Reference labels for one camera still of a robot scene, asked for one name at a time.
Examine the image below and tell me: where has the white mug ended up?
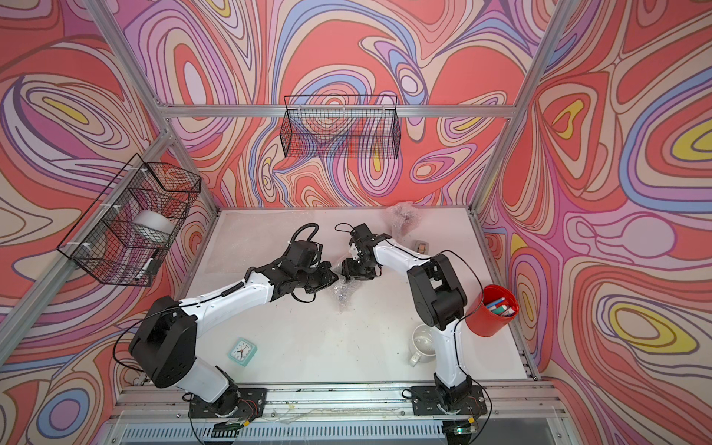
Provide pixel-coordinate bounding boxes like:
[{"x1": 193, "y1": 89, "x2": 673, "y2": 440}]
[{"x1": 409, "y1": 324, "x2": 436, "y2": 367}]

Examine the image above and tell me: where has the white tape roll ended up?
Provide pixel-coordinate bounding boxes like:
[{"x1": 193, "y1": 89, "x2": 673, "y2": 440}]
[{"x1": 133, "y1": 210, "x2": 175, "y2": 245}]

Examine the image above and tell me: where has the grey tape dispenser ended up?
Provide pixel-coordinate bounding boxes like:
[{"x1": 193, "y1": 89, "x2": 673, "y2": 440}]
[{"x1": 413, "y1": 240, "x2": 429, "y2": 255}]

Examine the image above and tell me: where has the red pen cup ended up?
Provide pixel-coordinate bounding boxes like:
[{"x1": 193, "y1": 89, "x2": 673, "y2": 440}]
[{"x1": 465, "y1": 285, "x2": 519, "y2": 337}]

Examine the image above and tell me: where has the left wire basket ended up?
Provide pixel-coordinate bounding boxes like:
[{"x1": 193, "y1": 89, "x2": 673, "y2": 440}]
[{"x1": 57, "y1": 155, "x2": 202, "y2": 287}]

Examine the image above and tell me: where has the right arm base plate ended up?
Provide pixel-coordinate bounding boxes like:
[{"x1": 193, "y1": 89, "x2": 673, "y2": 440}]
[{"x1": 402, "y1": 385, "x2": 489, "y2": 418}]

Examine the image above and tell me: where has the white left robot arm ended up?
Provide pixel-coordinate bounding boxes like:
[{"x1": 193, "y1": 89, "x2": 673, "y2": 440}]
[{"x1": 129, "y1": 240, "x2": 339, "y2": 416}]

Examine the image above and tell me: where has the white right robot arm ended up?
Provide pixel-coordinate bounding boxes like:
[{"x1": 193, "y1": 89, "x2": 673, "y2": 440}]
[{"x1": 341, "y1": 224, "x2": 472, "y2": 396}]

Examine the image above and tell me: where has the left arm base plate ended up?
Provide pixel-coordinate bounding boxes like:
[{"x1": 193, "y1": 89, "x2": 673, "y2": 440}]
[{"x1": 188, "y1": 388, "x2": 268, "y2": 421}]

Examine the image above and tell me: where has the back wire basket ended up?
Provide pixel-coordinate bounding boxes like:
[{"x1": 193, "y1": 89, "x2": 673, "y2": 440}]
[{"x1": 279, "y1": 94, "x2": 402, "y2": 161}]

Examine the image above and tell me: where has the black marker in basket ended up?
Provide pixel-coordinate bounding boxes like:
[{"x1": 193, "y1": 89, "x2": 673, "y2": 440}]
[{"x1": 141, "y1": 250, "x2": 162, "y2": 276}]

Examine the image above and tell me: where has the teal alarm clock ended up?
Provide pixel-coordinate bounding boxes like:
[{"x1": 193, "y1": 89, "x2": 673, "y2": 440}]
[{"x1": 228, "y1": 337, "x2": 258, "y2": 367}]

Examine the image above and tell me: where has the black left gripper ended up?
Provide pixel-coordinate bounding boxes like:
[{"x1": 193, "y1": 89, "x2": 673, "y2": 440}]
[{"x1": 294, "y1": 260, "x2": 341, "y2": 294}]

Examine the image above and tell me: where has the wire basket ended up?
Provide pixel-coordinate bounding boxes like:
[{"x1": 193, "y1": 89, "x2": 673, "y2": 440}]
[
  {"x1": 57, "y1": 155, "x2": 202, "y2": 287},
  {"x1": 279, "y1": 94, "x2": 402, "y2": 161}
]

